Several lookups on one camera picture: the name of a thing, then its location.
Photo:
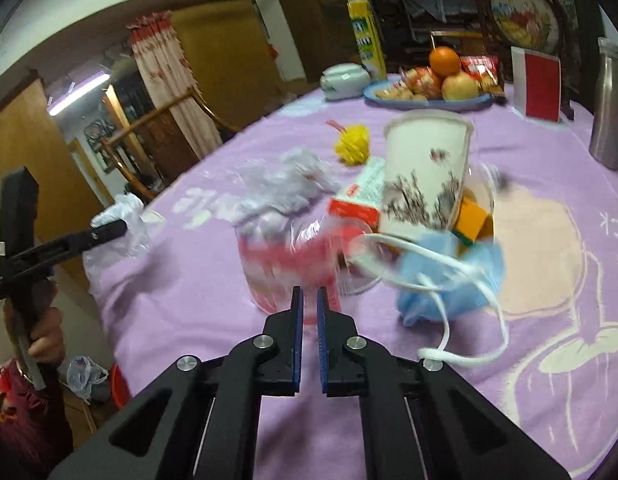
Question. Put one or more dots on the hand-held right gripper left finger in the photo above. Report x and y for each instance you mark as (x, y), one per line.
(297, 350)

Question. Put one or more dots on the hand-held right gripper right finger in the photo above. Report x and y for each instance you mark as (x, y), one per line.
(322, 350)

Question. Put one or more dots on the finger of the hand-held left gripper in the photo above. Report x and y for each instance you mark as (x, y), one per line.
(96, 234)

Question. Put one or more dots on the white translucent plastic bag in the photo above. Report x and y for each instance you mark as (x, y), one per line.
(130, 210)

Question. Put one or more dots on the clear plastic cup red contents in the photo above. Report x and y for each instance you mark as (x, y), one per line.
(279, 265)

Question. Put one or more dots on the white and red medicine box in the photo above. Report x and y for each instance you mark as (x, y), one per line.
(359, 195)

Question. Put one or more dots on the orange medicine box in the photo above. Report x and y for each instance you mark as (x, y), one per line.
(471, 217)

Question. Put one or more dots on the person's left forearm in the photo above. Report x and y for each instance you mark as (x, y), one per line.
(24, 420)

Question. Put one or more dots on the person's left hand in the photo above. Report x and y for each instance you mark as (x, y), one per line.
(49, 340)

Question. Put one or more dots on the purple printed tablecloth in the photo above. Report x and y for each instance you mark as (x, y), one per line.
(189, 285)

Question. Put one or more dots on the wooden armchair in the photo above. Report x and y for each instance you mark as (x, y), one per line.
(139, 125)

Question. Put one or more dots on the fluorescent tube light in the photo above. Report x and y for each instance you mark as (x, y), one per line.
(79, 91)

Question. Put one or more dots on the blue face mask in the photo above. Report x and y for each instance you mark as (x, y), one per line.
(439, 270)

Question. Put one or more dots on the clear plastic bag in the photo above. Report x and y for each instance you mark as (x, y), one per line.
(86, 377)

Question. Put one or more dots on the red bucket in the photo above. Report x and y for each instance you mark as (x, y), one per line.
(121, 385)

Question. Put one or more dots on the crumpled clear plastic wrapper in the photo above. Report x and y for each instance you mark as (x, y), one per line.
(294, 180)

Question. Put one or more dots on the red floral curtain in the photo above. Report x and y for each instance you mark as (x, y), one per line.
(164, 75)

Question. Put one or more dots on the yellow yarn pompom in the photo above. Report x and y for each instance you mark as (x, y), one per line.
(354, 145)

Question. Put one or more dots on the white printed paper cup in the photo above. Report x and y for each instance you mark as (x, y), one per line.
(424, 160)

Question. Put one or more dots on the pile of walnuts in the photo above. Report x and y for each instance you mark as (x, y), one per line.
(394, 94)

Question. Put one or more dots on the blue oval plate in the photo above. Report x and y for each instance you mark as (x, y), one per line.
(429, 104)

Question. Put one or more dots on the white ceramic lidded jar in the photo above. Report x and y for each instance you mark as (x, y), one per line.
(344, 80)

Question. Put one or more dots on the wrapped red apple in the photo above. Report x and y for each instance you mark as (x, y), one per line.
(421, 82)

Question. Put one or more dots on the yellow apple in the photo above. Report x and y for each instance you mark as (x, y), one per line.
(460, 87)

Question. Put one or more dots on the yellow-green spray can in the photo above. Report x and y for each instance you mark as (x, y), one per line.
(366, 40)

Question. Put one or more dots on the orange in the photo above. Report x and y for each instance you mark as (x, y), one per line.
(445, 61)

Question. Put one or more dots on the red snack packet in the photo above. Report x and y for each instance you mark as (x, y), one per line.
(481, 70)

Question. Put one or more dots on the wooden chair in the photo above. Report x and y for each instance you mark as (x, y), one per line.
(454, 35)

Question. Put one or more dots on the stainless steel bottle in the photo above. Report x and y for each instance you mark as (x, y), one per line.
(609, 110)

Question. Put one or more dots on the decorative framed plate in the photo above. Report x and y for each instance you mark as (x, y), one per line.
(524, 15)

